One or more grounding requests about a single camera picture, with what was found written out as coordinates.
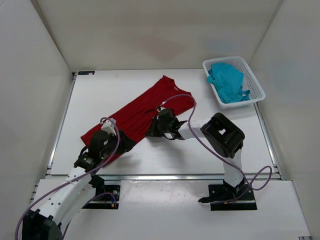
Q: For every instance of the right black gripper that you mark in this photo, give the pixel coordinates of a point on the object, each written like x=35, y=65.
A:
x=154, y=131

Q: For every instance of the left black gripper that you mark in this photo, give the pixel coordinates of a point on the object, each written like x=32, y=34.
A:
x=127, y=144

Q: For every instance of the red t shirt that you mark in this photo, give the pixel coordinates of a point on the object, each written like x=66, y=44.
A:
x=136, y=117

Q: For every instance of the blue t shirt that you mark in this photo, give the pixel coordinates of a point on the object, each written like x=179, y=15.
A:
x=228, y=83

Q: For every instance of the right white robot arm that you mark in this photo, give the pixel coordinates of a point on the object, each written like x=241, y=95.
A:
x=226, y=139

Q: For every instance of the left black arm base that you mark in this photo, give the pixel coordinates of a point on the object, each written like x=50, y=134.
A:
x=106, y=197

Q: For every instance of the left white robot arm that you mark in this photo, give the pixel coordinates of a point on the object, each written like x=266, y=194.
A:
x=81, y=186

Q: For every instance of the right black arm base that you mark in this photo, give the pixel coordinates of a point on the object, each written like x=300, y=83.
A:
x=224, y=197

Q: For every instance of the black table label sticker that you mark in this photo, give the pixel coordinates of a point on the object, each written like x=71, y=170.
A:
x=86, y=73

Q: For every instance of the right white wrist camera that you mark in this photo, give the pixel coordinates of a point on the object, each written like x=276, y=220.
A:
x=160, y=108

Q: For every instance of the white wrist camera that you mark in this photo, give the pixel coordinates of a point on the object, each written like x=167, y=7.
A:
x=160, y=108
x=108, y=125

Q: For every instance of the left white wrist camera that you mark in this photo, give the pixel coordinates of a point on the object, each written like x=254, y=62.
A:
x=108, y=125

